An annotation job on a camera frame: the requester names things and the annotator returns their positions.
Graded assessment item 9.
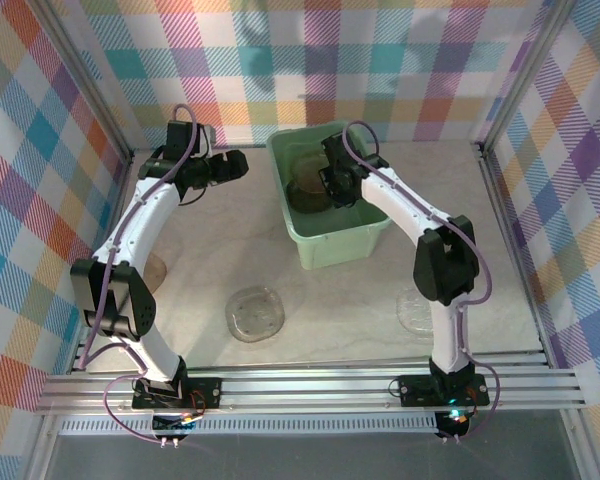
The grey translucent plate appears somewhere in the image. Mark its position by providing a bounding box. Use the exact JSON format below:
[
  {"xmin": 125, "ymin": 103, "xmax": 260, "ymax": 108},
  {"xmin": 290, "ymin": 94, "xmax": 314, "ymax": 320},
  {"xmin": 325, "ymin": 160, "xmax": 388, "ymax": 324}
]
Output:
[{"xmin": 285, "ymin": 179, "xmax": 334, "ymax": 215}]

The brown clear plate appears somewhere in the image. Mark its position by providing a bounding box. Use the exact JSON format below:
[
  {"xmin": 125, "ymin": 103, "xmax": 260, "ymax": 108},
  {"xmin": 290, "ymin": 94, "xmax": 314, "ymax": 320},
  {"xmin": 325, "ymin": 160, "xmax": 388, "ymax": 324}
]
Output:
[{"xmin": 144, "ymin": 252, "xmax": 169, "ymax": 296}]

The clear glass plate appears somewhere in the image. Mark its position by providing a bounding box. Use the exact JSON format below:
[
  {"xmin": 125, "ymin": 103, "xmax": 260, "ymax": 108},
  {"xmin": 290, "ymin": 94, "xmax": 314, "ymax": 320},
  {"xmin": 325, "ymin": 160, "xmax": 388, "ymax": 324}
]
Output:
[
  {"xmin": 224, "ymin": 284, "xmax": 286, "ymax": 344},
  {"xmin": 395, "ymin": 287, "xmax": 434, "ymax": 339}
]

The green plastic bin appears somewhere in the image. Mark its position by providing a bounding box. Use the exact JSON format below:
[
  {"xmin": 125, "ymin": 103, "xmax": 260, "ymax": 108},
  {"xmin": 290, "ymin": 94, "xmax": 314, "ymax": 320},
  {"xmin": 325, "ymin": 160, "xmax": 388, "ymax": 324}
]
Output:
[{"xmin": 267, "ymin": 121, "xmax": 394, "ymax": 271}]

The small black controller board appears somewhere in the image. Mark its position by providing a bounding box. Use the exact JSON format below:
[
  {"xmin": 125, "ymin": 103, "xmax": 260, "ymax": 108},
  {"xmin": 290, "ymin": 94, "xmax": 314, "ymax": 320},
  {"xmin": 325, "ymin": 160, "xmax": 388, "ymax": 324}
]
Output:
[
  {"xmin": 151, "ymin": 412, "xmax": 200, "ymax": 437},
  {"xmin": 435, "ymin": 408, "xmax": 474, "ymax": 440}
]

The aluminium frame post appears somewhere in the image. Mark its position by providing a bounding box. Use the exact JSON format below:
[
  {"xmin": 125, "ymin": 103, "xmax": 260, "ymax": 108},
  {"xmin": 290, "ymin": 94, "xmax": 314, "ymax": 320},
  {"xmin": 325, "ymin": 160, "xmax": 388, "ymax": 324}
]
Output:
[
  {"xmin": 479, "ymin": 0, "xmax": 581, "ymax": 152},
  {"xmin": 38, "ymin": 0, "xmax": 134, "ymax": 162},
  {"xmin": 27, "ymin": 414, "xmax": 61, "ymax": 480},
  {"xmin": 562, "ymin": 409, "xmax": 599, "ymax": 480}
]

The aluminium side rail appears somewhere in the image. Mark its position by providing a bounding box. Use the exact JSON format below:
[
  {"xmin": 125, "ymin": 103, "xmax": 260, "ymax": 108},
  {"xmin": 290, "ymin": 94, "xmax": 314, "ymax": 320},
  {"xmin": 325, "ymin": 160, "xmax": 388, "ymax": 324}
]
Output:
[
  {"xmin": 476, "ymin": 143, "xmax": 554, "ymax": 367},
  {"xmin": 67, "ymin": 152, "xmax": 136, "ymax": 375}
]

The aluminium mounting rail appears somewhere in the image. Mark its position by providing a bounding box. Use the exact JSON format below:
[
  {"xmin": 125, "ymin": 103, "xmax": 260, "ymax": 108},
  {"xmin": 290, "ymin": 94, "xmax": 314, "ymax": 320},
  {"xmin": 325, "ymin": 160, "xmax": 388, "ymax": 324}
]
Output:
[{"xmin": 33, "ymin": 366, "xmax": 589, "ymax": 416}]

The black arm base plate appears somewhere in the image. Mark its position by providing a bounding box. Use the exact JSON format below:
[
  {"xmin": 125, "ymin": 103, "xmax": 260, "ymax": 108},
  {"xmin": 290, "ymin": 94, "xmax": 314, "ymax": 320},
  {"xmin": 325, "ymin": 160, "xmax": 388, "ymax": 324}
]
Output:
[
  {"xmin": 397, "ymin": 373, "xmax": 491, "ymax": 407},
  {"xmin": 131, "ymin": 377, "xmax": 224, "ymax": 412}
]

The white slotted cable duct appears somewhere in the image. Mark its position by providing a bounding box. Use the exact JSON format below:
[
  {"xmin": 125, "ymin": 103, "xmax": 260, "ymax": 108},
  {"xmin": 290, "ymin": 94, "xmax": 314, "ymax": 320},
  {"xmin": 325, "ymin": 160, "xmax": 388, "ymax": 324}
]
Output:
[{"xmin": 54, "ymin": 417, "xmax": 444, "ymax": 437}]

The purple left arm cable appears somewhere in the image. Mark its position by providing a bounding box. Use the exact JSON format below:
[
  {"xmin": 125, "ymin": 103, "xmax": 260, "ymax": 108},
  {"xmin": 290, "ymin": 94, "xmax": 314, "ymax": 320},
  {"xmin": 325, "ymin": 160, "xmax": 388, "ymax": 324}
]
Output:
[{"xmin": 79, "ymin": 103, "xmax": 201, "ymax": 445}]

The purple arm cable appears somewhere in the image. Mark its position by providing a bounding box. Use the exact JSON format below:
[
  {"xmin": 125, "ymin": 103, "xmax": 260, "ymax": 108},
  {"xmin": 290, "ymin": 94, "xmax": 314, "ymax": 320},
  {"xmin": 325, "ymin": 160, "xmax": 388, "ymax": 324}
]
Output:
[
  {"xmin": 340, "ymin": 119, "xmax": 504, "ymax": 445},
  {"xmin": 79, "ymin": 103, "xmax": 201, "ymax": 445}
]

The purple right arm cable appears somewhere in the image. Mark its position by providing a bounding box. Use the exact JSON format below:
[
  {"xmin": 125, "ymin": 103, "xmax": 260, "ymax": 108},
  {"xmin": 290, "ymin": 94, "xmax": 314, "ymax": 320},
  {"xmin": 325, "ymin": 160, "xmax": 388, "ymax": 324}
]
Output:
[{"xmin": 340, "ymin": 119, "xmax": 504, "ymax": 445}]

